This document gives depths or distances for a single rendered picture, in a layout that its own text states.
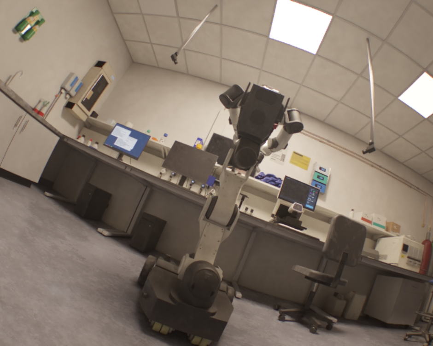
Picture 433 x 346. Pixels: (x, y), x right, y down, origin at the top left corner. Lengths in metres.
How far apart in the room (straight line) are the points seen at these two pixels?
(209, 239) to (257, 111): 0.76
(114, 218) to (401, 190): 4.62
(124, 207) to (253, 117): 2.21
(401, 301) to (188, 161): 3.18
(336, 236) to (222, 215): 0.97
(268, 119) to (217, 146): 1.64
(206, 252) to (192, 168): 1.35
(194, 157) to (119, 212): 1.31
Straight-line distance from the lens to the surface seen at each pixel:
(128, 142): 2.74
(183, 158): 2.38
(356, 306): 3.04
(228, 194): 1.23
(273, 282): 2.86
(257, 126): 1.25
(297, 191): 2.39
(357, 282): 3.44
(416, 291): 3.43
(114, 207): 3.06
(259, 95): 1.28
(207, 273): 0.86
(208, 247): 1.15
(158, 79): 3.94
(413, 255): 3.30
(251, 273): 2.78
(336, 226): 1.78
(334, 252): 1.78
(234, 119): 1.58
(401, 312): 3.29
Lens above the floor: 0.49
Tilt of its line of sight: 15 degrees up
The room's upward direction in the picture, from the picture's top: 23 degrees clockwise
